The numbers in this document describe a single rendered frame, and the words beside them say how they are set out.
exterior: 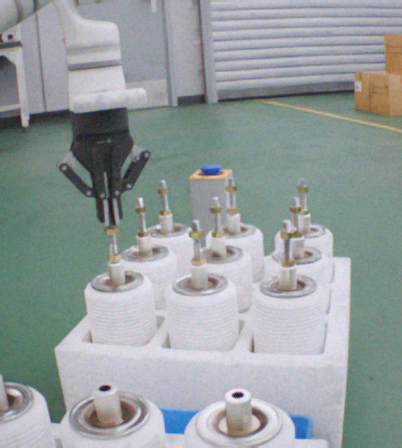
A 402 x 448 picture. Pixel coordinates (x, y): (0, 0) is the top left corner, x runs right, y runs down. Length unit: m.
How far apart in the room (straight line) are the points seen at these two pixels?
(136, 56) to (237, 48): 0.99
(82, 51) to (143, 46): 5.17
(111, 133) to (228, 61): 5.33
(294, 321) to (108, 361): 0.25
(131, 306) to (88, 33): 0.36
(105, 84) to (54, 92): 5.10
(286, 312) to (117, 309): 0.23
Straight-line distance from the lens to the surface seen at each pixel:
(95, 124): 0.77
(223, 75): 6.06
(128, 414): 0.57
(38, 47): 5.87
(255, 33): 6.17
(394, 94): 4.55
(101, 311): 0.84
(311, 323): 0.79
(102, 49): 0.77
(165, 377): 0.82
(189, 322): 0.80
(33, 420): 0.59
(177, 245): 1.04
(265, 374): 0.78
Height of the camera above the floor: 0.56
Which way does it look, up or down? 16 degrees down
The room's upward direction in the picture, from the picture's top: 4 degrees counter-clockwise
